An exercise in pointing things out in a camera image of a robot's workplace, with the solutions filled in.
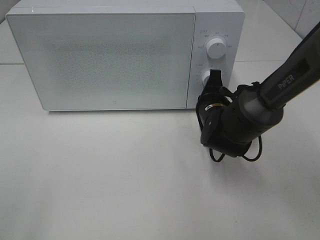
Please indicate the white microwave knob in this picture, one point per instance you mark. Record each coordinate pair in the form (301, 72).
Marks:
(212, 78)
(216, 47)

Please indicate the white microwave oven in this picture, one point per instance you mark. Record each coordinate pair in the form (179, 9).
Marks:
(223, 18)

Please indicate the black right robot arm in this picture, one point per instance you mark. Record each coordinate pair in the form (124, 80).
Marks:
(260, 106)

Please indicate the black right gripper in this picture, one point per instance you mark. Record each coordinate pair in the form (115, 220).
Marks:
(213, 110)

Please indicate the white microwave door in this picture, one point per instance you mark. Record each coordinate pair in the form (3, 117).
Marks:
(106, 61)

